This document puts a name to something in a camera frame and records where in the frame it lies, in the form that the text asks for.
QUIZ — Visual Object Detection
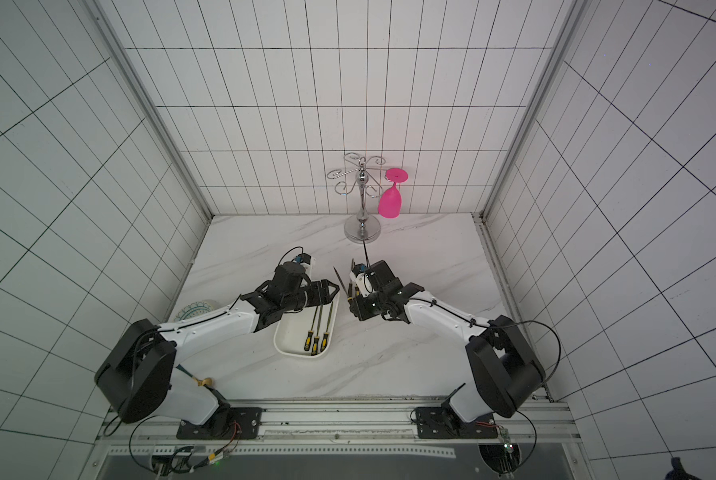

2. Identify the chrome cup holder stand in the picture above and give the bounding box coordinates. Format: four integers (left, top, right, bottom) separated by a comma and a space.
327, 152, 386, 244

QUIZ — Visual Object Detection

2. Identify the white storage box tray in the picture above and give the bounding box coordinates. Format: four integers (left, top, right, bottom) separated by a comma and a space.
273, 282, 341, 359

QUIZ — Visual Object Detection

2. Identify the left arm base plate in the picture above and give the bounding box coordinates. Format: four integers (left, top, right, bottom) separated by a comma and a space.
177, 406, 263, 441

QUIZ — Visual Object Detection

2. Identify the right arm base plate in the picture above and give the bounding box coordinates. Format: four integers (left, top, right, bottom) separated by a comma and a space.
410, 407, 499, 440

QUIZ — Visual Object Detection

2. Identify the pink plastic goblet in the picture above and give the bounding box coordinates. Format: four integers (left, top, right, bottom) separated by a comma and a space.
378, 168, 409, 219

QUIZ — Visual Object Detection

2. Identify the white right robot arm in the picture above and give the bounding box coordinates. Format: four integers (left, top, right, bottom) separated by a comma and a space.
348, 261, 548, 423

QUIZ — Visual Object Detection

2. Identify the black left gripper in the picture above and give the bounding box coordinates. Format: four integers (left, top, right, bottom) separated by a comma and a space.
284, 279, 340, 311

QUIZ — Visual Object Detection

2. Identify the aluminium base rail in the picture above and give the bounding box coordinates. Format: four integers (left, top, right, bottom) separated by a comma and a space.
89, 397, 581, 467

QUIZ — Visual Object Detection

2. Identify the patterned small bowl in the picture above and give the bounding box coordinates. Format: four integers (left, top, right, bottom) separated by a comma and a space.
174, 300, 219, 322

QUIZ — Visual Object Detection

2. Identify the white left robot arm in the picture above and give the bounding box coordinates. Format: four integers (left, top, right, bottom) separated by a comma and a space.
95, 261, 340, 426

